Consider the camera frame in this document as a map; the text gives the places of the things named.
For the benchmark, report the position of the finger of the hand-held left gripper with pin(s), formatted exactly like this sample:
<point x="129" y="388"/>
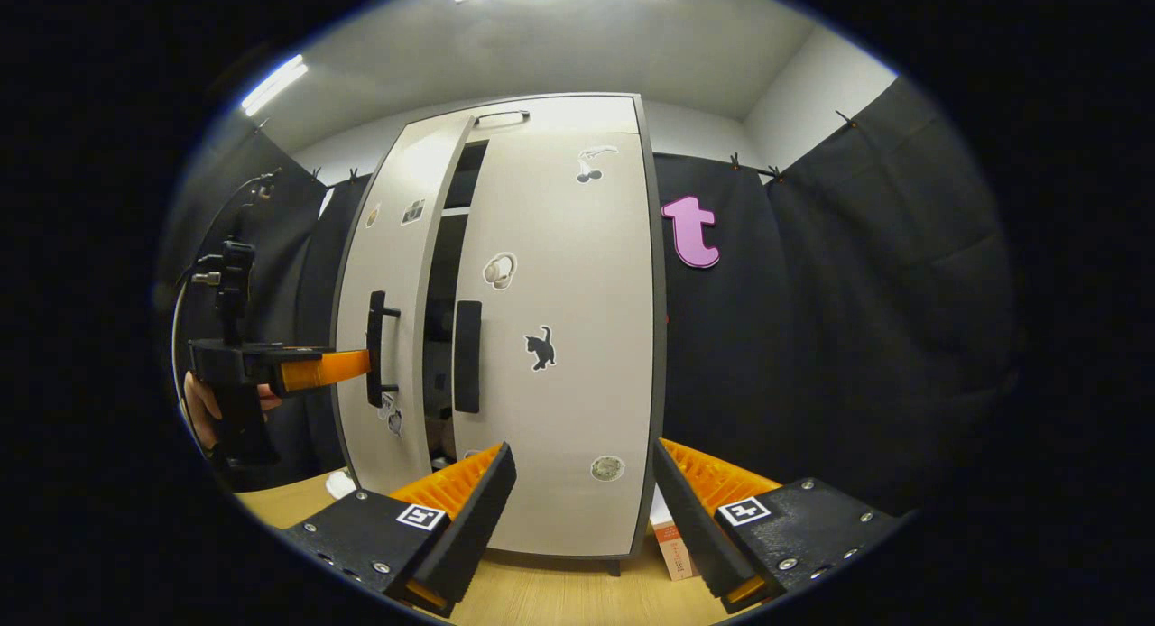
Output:
<point x="325" y="369"/>

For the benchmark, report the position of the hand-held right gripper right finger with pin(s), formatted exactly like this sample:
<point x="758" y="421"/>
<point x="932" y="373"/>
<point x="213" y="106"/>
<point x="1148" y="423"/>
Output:
<point x="686" y="518"/>

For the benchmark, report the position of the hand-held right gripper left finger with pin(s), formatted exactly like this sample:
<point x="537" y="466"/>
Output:
<point x="478" y="518"/>

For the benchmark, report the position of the white cabinet door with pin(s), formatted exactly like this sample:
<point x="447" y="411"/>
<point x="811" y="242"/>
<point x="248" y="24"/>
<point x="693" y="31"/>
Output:
<point x="397" y="247"/>
<point x="577" y="409"/>

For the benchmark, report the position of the white shoe cabinet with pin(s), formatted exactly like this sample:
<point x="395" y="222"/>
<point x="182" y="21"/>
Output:
<point x="577" y="409"/>

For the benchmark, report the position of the orange and white cardboard box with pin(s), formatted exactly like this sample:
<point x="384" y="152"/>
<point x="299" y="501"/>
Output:
<point x="675" y="540"/>

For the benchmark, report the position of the black backdrop cloth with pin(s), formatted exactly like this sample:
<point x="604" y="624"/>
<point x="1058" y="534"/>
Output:
<point x="298" y="265"/>
<point x="857" y="337"/>

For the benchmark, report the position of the small white round object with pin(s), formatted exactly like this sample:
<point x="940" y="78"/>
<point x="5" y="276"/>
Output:
<point x="341" y="484"/>

